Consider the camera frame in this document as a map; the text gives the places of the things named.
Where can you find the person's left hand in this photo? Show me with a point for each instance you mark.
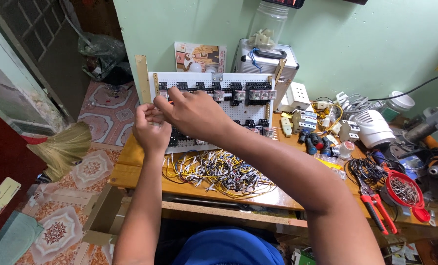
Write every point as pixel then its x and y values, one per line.
pixel 151 132

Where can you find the person's right hand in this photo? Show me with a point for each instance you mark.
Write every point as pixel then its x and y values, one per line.
pixel 196 114

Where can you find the white perforated mounting board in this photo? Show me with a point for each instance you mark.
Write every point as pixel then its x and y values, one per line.
pixel 237 112

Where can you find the white light bulb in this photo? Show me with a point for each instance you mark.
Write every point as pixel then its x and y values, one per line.
pixel 211 69
pixel 195 67

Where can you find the long brass perforated strip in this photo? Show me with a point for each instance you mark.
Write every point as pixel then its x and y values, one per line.
pixel 142 79

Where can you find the printed picture card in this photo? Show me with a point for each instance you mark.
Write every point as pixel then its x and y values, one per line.
pixel 204 54

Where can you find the group of black relay sockets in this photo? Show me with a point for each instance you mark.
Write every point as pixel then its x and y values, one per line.
pixel 255 94

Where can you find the aluminium tool case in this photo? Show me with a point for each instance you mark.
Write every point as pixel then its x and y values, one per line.
pixel 266 64

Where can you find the straw broom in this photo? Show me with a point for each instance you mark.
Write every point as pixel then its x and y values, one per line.
pixel 64 147

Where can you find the cream plastic plug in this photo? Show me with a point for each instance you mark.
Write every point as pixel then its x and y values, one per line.
pixel 285 127

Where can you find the black plastic bag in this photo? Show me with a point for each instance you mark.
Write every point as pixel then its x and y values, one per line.
pixel 101 55

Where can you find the short brass perforated strip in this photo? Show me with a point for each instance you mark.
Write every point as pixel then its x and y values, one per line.
pixel 280 70

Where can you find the white plastic parts in jar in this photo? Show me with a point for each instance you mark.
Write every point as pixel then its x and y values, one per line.
pixel 262 39

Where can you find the white socket outlet box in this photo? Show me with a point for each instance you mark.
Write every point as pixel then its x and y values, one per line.
pixel 296 96

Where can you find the white circuit breaker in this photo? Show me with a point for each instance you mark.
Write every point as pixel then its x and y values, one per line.
pixel 349 130
pixel 304 120

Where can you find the clear plastic jar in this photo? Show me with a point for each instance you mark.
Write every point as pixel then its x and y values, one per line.
pixel 268 18

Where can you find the dark metal door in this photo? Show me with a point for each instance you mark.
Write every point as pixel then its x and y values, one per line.
pixel 46 48

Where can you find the person's blue shirt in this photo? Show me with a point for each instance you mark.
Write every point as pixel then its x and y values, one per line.
pixel 226 248

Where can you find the yellow plastic packet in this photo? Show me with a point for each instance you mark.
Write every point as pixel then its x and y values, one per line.
pixel 329 163

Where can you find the dark red cabinet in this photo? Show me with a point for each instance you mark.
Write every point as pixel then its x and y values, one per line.
pixel 5 154

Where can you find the clear tape roll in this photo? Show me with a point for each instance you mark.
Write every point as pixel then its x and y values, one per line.
pixel 347 149

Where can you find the cream paper card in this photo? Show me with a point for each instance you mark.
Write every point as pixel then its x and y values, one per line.
pixel 2 197

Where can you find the white heat gun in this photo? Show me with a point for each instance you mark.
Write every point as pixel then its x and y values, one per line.
pixel 373 127

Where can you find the green cloth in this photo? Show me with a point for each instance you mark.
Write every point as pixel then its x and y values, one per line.
pixel 9 239

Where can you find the green and white box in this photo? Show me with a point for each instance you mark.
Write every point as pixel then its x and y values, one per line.
pixel 303 257

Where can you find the glass jar with white lid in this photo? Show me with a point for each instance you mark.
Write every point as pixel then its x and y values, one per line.
pixel 401 101

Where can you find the heap of metal screws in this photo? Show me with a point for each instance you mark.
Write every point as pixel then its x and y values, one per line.
pixel 404 190

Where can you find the grey power tool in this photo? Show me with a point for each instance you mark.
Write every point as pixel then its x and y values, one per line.
pixel 424 127

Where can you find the red plastic strainer funnel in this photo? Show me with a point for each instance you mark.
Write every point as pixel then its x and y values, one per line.
pixel 419 206

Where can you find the heap of papers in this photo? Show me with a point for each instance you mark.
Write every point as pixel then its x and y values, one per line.
pixel 404 254

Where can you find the blue push button switch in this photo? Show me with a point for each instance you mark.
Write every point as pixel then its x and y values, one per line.
pixel 311 147

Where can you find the red push button switch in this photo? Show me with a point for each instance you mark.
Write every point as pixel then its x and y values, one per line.
pixel 317 140

